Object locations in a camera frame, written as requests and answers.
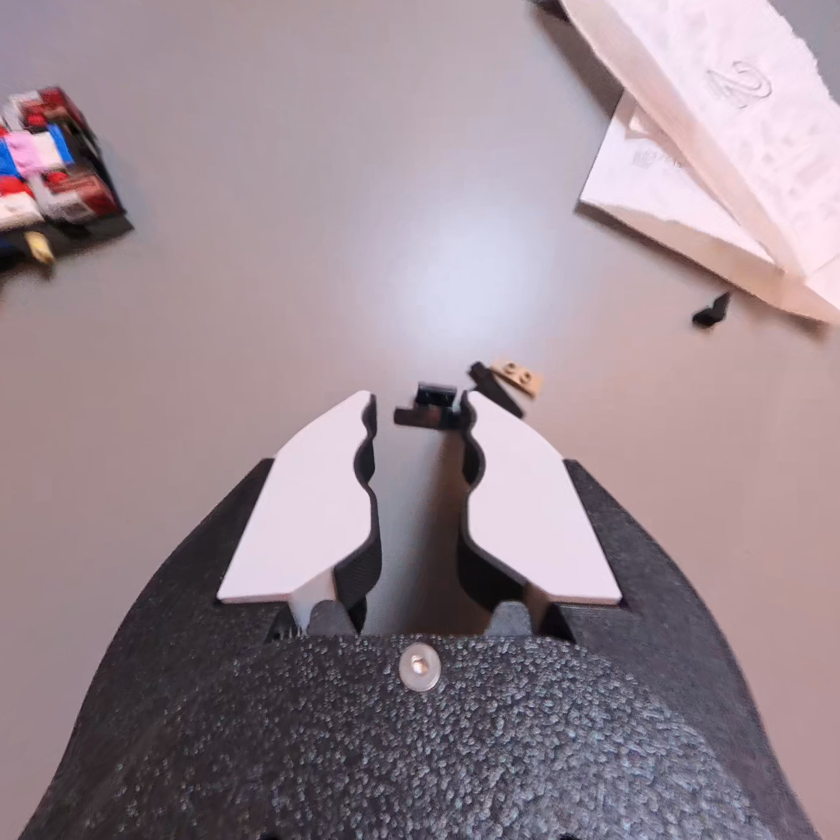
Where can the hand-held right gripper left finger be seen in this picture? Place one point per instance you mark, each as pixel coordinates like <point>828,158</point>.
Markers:
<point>302,525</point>

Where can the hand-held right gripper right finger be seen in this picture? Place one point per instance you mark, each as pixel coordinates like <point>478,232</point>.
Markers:
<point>538,525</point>

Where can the small black studded brick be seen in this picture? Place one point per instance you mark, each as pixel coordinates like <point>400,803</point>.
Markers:
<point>431,404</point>

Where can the brick car model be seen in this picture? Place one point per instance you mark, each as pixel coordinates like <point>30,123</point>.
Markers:
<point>53,171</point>

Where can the tan two-stud plate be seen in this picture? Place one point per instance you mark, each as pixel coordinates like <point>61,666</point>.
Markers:
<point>521,378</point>

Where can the small black brick piece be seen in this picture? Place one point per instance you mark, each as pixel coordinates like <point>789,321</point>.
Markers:
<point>712,310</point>

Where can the white numbered paper bag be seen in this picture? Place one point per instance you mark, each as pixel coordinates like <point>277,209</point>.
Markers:
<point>722,105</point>

